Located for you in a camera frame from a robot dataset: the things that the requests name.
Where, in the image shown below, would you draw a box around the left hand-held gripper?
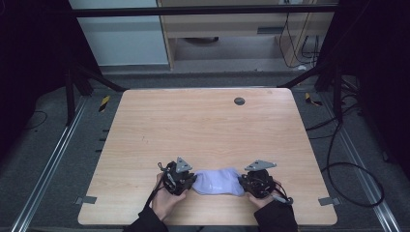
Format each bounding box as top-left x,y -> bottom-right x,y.
157,156 -> 198,197

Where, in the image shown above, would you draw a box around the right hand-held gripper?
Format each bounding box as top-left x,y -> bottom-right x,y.
238,159 -> 282,199

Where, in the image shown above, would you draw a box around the white sock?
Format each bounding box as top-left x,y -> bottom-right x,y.
191,166 -> 246,197

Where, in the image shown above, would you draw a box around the person's right hand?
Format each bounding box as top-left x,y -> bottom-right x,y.
247,179 -> 283,210

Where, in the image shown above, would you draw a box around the person's left hand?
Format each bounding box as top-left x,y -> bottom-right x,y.
151,172 -> 189,222

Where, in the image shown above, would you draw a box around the grey tape piece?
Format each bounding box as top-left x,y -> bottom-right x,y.
317,196 -> 341,207
73,195 -> 98,206

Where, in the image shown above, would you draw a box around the yellow and black floor tape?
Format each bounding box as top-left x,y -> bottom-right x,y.
304,92 -> 324,107
98,95 -> 111,113

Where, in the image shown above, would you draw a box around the black metal stand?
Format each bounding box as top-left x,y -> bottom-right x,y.
63,59 -> 129,128
276,59 -> 345,124

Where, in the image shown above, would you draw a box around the white cabinet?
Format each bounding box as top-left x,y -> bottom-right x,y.
68,0 -> 170,68

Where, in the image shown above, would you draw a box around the wooden desk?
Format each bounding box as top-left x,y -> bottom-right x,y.
156,0 -> 340,72

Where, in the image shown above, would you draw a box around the black horizontal bar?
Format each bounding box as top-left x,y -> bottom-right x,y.
68,4 -> 340,18

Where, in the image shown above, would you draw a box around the black curtain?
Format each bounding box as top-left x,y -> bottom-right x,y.
317,0 -> 410,180
0,0 -> 102,160

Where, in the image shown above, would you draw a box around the left hand-held gripper cable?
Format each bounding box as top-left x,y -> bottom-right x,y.
143,161 -> 169,209

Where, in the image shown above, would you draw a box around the hand-held gripper cable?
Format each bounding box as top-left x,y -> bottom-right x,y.
271,181 -> 295,206
143,161 -> 169,209

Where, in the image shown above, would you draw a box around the right hand-held gripper cable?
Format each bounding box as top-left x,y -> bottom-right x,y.
271,181 -> 295,206

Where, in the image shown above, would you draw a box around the black floor cable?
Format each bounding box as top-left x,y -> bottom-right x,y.
23,109 -> 49,131
305,92 -> 386,208

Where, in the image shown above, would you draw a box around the metal floor rail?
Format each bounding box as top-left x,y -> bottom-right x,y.
9,96 -> 89,232
321,92 -> 402,232

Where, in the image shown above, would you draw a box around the hanging black cables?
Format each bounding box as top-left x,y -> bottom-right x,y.
278,12 -> 324,71

